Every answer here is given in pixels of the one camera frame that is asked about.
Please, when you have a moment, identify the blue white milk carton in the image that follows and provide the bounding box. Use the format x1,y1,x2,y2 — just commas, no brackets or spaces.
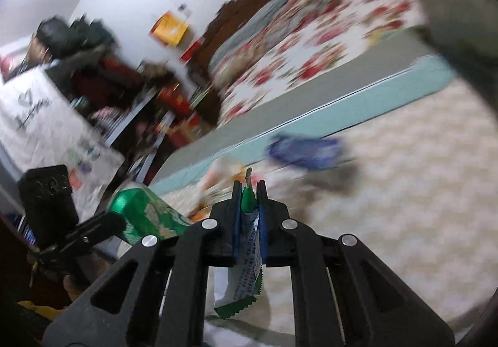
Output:
266,135,347,171

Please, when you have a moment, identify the green snack packet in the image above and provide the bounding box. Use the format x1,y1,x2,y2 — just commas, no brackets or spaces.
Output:
107,181,195,244

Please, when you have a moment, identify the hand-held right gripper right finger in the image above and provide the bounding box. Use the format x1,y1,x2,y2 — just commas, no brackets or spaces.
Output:
257,180,457,347

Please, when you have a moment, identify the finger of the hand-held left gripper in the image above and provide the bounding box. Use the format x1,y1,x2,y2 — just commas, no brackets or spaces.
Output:
66,212,127,251

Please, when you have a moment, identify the white printed cloth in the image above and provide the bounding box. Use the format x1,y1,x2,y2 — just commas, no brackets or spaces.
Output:
0,67,125,211

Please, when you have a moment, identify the red gift box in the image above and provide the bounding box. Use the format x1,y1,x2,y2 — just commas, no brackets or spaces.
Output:
157,84,195,114

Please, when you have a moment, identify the dark hanging bag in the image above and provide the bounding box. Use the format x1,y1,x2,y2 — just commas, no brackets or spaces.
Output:
37,16,117,60

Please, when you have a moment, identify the orange peel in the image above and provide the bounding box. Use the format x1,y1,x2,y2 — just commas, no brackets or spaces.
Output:
196,158,250,211

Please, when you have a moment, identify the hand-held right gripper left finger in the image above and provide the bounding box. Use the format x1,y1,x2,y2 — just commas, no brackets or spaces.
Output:
42,181,242,347

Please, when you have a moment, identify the carved wooden headboard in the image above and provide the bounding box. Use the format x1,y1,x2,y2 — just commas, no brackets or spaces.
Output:
187,0,298,126

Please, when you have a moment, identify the floral bedsheet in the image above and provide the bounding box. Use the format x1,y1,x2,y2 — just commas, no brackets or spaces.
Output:
218,0,426,126

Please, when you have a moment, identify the folded floral quilt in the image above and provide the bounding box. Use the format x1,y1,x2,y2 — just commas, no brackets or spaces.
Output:
208,0,347,89

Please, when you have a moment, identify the storage box with blue handle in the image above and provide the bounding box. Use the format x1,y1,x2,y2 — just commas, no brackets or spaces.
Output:
383,0,498,106

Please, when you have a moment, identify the green white snack wrapper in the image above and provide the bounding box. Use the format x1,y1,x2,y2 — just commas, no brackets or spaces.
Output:
213,167,265,320

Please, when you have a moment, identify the red yellow wall calendar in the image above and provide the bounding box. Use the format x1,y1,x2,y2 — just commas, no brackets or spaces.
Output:
150,10,203,62

